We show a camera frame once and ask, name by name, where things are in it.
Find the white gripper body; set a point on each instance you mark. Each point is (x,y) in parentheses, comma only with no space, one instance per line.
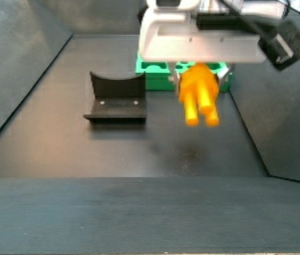
(201,31)

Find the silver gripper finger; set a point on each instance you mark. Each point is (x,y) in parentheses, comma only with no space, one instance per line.
(222,74)
(174,77)

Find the yellow three prong object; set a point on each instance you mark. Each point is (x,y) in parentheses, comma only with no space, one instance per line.
(197,94)

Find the black curved fixture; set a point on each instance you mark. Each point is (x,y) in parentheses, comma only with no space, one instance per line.
(119,99)

